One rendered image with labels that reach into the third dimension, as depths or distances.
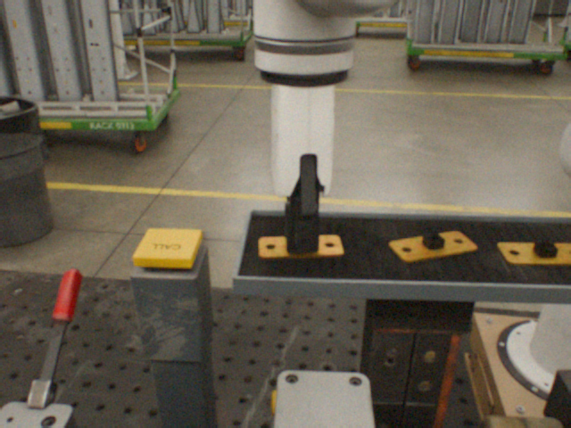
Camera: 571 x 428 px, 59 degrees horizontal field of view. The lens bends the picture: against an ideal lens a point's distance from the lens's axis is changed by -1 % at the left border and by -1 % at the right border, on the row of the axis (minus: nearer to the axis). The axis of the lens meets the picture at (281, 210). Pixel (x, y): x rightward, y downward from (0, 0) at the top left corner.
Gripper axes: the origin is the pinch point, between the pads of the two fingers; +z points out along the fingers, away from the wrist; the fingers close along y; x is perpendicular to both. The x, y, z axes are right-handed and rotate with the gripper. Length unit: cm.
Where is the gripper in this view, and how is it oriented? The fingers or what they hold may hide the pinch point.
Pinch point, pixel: (301, 226)
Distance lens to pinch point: 51.3
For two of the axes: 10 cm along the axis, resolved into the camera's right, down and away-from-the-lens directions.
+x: 10.0, -0.3, 0.5
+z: 0.0, 8.9, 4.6
